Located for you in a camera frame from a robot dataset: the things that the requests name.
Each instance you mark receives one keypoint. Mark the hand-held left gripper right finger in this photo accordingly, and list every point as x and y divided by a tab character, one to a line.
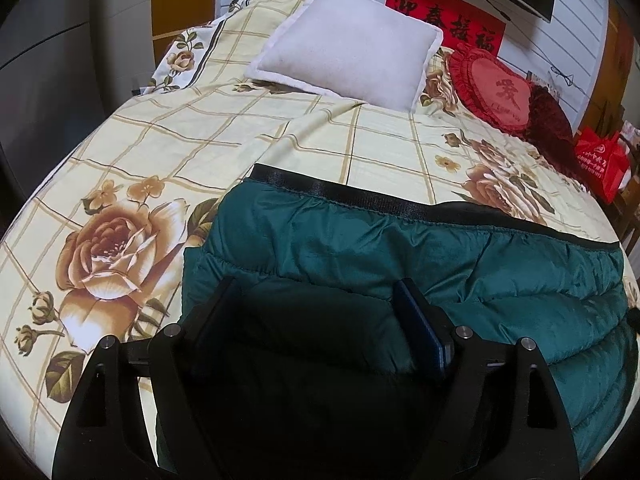
425	326

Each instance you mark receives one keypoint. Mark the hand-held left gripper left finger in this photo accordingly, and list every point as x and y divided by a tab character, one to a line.
210	311

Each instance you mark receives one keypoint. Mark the dark green down jacket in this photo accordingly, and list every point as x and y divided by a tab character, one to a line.
350	245

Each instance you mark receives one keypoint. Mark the floral checked bed sheet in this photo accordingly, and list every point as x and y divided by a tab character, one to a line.
200	125

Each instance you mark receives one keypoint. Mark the red plastic bag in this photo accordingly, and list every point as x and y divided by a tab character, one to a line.
602	165

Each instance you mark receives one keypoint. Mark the dark red cushion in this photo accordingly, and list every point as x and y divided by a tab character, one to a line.
549	120

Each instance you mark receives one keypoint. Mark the red heart-shaped cushion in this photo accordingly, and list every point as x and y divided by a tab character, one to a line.
500	90

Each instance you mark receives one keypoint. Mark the floral checked pillow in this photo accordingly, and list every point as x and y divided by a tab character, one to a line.
235	35

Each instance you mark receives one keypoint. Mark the white pillow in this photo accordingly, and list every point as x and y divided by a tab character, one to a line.
345	45

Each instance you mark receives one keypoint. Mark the grey wardrobe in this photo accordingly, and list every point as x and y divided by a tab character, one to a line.
75	35

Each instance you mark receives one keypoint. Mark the red wall banner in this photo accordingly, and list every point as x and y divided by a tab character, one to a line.
425	7

